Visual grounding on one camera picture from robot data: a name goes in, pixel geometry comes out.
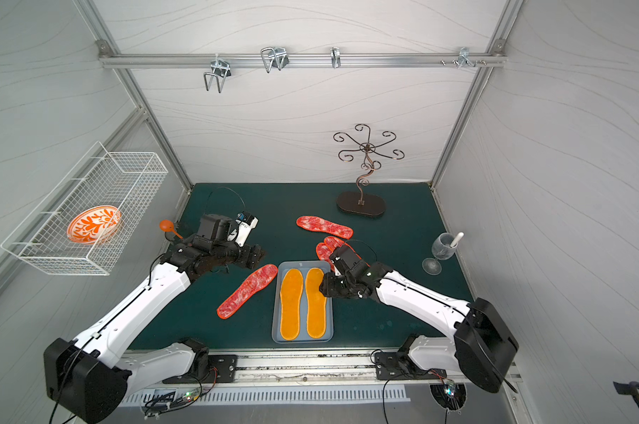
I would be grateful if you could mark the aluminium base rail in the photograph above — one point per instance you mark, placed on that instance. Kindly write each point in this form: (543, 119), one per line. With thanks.
(277, 367)

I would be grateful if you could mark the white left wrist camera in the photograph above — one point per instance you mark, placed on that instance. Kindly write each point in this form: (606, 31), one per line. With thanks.
(246, 223)

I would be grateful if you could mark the bronze scroll jewelry stand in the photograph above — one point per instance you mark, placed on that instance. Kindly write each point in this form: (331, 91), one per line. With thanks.
(359, 203)

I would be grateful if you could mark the metal hook left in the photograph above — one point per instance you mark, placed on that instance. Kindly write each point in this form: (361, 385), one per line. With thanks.
(220, 70)

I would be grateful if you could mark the red insole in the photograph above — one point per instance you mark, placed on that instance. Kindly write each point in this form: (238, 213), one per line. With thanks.
(256, 282)
(333, 243)
(318, 224)

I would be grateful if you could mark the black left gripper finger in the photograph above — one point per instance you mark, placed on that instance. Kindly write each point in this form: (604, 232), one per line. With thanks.
(254, 259)
(256, 250)

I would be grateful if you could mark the orange patterned bowl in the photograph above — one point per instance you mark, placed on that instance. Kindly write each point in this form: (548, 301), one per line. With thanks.
(95, 225)

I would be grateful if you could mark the blue plastic storage tray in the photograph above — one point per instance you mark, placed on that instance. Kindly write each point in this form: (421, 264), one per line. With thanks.
(303, 338)

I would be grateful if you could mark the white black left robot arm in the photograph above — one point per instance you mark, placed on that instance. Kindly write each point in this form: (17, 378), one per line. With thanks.
(88, 375)

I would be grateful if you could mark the red insole under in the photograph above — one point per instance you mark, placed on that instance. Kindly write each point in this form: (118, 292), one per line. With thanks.
(324, 251)

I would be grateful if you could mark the red insole top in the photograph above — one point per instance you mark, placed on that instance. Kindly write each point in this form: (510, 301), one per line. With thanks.
(318, 224)

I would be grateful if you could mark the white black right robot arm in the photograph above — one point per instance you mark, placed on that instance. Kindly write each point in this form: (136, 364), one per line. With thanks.
(479, 343)

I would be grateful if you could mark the metal hook middle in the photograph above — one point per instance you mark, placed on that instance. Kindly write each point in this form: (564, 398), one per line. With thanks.
(274, 58)

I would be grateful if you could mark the metal bracket right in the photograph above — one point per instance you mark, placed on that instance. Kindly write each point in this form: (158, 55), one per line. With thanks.
(464, 60)

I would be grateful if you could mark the aluminium top rail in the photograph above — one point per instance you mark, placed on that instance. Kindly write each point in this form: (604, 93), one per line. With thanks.
(296, 60)

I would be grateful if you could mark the metal hook small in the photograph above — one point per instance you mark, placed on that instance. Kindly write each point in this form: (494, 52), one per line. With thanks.
(335, 56)

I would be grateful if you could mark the yellow insole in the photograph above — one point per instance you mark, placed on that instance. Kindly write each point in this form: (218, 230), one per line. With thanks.
(316, 320)
(290, 297)

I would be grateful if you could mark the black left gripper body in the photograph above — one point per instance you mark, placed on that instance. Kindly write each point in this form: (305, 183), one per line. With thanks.
(245, 254)

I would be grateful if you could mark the white vent strip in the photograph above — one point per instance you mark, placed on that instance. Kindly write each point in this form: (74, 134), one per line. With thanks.
(360, 394)

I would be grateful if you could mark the white wire basket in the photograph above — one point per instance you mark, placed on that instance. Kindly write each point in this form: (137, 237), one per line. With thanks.
(126, 180)

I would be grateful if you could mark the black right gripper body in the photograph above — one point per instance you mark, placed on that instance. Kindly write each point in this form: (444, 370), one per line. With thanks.
(334, 283)

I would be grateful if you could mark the clear measuring cup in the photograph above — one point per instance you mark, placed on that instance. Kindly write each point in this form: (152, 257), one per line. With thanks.
(443, 248)

